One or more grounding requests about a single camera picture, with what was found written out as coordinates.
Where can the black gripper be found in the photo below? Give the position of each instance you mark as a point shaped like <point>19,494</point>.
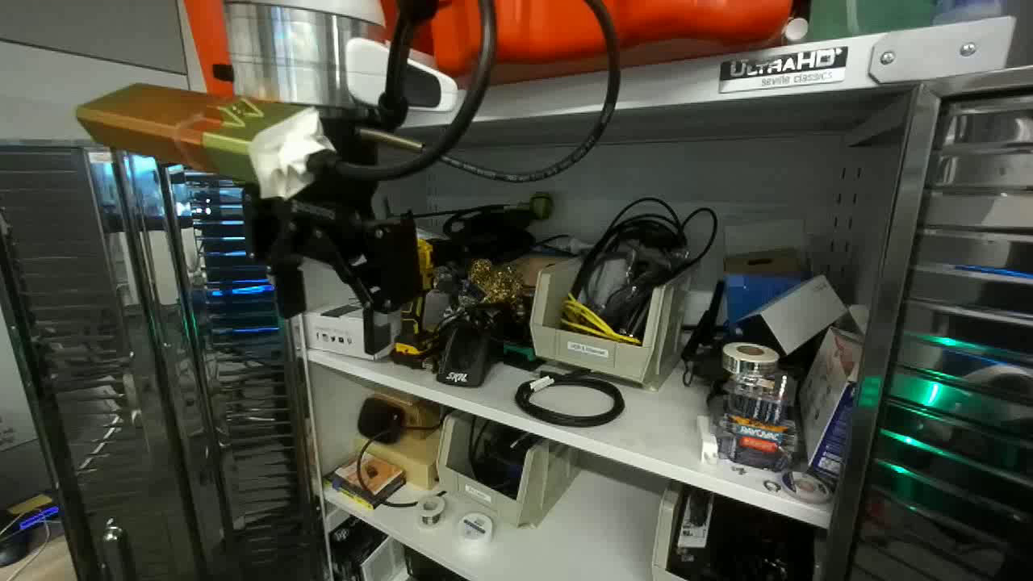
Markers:
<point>324,232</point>

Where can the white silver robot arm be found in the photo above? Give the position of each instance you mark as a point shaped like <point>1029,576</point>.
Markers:
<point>286,45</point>

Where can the white box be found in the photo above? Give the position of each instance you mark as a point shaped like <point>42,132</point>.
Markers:
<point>338,332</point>

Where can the blue box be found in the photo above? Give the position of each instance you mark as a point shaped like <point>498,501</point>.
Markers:
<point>752,297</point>

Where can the gray open cardboard box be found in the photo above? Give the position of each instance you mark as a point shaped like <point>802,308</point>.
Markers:
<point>802,312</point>

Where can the yellow black power tool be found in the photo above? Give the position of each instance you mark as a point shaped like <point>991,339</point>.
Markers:
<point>411,339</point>

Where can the black charger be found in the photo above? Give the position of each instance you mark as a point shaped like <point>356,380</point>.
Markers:
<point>465,361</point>

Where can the brass coloured part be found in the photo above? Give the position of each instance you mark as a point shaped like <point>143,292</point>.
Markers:
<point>495,284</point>

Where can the orange brown pad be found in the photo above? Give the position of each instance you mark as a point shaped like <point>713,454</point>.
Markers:
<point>368,482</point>

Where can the glass door cabinet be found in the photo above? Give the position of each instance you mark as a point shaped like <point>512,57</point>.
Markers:
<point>149,376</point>

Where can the small solder spool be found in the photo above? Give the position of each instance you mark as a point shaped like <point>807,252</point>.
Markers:
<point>431,512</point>

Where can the gray bin with label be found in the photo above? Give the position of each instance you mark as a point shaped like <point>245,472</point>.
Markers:
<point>601,357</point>

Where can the flat white tape roll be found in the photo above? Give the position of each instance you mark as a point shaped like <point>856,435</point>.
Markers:
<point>473,529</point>

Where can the gray storage bin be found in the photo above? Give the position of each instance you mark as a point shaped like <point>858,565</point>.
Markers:
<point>518,504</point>

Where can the metal shelving unit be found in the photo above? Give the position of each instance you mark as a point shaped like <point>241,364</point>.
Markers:
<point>601,422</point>

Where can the black hand tool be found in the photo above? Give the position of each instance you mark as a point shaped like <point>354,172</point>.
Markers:
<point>703,333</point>

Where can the orange bag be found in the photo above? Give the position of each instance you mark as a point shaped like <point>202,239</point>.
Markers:
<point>666,27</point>

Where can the gray bin holding black parts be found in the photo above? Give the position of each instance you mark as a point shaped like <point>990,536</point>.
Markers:
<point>743,544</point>

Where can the blue white booklet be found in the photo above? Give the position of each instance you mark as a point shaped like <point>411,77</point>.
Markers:
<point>828,406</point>

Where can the small clear tape roll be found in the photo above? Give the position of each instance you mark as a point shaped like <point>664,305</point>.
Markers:
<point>807,487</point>

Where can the metal drawer cabinet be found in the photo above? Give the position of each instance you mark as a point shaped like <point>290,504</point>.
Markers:
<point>964,324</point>

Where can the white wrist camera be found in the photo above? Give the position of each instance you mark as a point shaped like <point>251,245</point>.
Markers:
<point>424,81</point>

